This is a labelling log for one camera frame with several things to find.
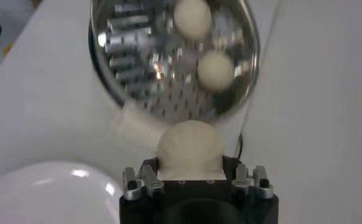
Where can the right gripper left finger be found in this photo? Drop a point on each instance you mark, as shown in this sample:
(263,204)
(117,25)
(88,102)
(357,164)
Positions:
(144,181)

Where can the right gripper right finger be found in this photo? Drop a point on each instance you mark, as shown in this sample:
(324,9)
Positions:
(250,181)

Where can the white steamed baozi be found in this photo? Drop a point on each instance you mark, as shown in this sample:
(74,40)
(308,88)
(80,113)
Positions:
(193,18)
(190,149)
(215,71)

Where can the perforated steel steamer basket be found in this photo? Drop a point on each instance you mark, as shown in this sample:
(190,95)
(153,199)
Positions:
(132,45)

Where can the white round plate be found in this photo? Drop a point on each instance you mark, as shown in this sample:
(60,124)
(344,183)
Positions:
(47,194)

